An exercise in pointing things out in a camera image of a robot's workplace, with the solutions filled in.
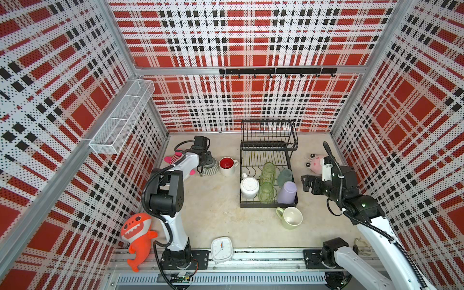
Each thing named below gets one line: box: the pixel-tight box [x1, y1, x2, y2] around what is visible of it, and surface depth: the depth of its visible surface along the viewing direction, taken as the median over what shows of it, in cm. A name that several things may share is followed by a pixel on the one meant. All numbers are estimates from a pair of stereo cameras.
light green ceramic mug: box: [275, 206, 304, 231], surface depth 80 cm
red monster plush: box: [120, 212, 158, 273], surface depth 75 cm
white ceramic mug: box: [239, 172, 260, 200], surface depth 86 cm
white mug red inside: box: [218, 156, 240, 178], surface depth 100 cm
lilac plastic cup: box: [277, 180, 298, 204], surface depth 82 cm
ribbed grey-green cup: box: [199, 157, 220, 177], surface depth 98 cm
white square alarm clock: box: [210, 236, 234, 265], surface depth 76 cm
